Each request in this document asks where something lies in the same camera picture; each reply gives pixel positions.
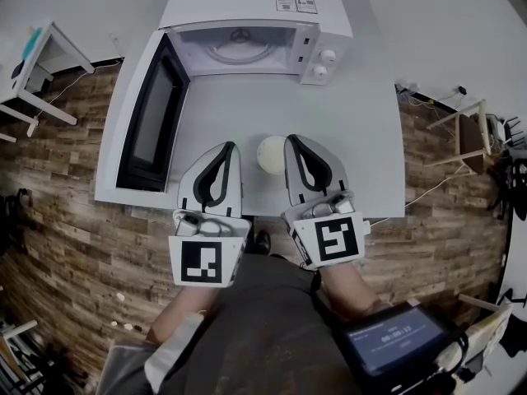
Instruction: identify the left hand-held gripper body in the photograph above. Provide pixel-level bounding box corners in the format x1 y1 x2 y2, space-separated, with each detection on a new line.
168 208 254 290

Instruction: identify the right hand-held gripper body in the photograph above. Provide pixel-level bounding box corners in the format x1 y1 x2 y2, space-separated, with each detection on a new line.
280 191 372 271

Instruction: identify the person's right forearm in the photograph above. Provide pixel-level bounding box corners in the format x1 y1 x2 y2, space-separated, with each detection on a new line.
320 261 394 318

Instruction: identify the person's left forearm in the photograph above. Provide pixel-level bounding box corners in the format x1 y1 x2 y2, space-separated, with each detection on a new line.
147 284 222 345

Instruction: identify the person's black shoe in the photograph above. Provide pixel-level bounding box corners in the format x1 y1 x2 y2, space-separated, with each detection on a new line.
254 229 273 256

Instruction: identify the person's gray clothing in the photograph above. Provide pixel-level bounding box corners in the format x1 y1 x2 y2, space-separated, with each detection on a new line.
96 253 363 395

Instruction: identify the black smartphone with lit screen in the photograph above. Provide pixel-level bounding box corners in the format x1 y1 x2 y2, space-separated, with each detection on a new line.
332 300 470 395

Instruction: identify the glass turntable plate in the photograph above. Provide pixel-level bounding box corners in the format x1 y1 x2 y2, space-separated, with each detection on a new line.
204 40 276 67

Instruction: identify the wooden stool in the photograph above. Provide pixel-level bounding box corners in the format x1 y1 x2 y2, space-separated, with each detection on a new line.
423 98 495 176

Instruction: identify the black tripod stand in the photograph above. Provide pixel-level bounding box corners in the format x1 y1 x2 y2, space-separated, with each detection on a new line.
489 150 527 222

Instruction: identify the white router with black antennas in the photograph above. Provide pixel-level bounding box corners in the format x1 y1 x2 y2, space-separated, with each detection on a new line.
487 114 527 150

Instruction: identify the black bag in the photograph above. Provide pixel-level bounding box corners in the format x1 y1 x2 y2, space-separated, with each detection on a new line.
0 187 32 257

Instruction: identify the white side desk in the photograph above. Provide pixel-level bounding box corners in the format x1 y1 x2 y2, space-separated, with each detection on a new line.
0 20 96 143

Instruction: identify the teal object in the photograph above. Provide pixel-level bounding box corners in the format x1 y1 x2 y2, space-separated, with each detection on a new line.
21 26 44 60

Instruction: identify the white floor cable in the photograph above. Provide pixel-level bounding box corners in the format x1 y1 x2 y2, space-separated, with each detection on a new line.
35 58 124 119
364 162 469 226

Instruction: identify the wooden frame with white panel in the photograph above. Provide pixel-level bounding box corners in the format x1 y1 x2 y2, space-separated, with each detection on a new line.
457 293 515 372

